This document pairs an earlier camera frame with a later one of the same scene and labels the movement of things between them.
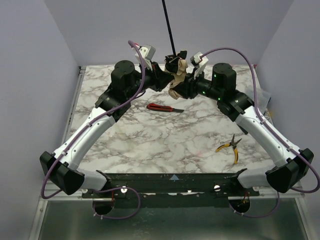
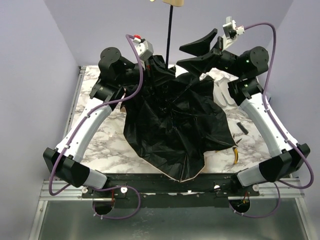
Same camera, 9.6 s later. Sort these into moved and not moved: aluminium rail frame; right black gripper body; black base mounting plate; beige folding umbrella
Moved: beige folding umbrella; right black gripper body
Not moved: black base mounting plate; aluminium rail frame
